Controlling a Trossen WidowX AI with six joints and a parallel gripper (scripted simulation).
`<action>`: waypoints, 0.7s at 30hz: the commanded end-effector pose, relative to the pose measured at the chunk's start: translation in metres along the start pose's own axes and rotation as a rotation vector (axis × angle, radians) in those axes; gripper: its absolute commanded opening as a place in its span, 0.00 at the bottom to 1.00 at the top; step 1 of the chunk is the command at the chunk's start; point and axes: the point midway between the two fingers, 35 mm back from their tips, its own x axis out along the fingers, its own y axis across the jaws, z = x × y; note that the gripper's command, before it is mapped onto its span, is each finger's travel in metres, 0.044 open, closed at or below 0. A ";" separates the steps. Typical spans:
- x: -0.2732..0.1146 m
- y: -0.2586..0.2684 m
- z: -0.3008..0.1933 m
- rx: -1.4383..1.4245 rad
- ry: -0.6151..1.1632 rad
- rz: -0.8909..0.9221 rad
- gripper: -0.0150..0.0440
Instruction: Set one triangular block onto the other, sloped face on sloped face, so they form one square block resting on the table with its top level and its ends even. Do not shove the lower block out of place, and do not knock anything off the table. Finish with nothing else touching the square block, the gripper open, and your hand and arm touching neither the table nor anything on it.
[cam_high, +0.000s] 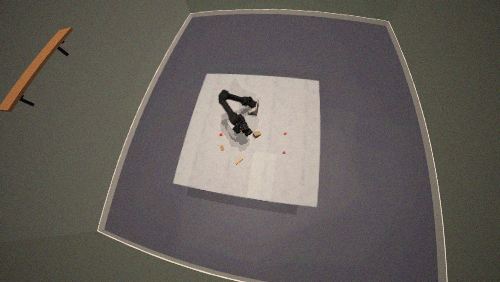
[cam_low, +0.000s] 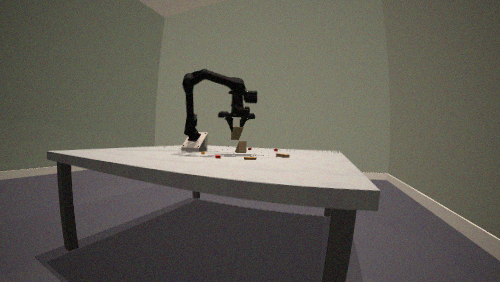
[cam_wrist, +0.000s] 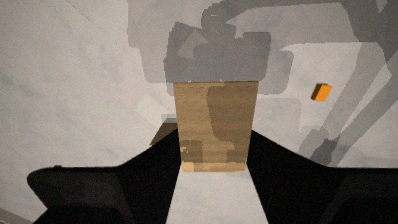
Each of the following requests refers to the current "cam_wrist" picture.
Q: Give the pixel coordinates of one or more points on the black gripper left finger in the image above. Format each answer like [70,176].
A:
[141,189]

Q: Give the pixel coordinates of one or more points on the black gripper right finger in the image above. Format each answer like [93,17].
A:
[293,189]

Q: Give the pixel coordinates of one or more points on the orange triangular block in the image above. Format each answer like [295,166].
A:
[321,92]

